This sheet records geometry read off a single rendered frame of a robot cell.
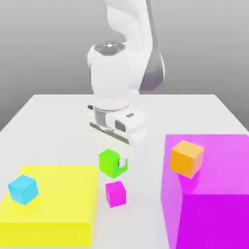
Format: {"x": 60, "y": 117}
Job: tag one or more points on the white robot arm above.
{"x": 114, "y": 77}

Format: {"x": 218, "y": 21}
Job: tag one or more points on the large magenta box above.
{"x": 210, "y": 194}

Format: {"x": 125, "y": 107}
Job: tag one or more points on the small orange cube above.
{"x": 184, "y": 159}

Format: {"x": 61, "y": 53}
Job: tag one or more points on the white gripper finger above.
{"x": 122, "y": 163}

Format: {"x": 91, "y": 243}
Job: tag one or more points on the small cyan cube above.
{"x": 23, "y": 189}

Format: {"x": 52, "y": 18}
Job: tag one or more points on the small green cube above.
{"x": 109, "y": 163}

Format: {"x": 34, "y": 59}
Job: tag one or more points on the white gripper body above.
{"x": 124, "y": 144}

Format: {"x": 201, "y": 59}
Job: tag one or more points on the large yellow box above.
{"x": 54, "y": 204}

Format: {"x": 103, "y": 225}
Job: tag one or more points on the small magenta cube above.
{"x": 115, "y": 194}

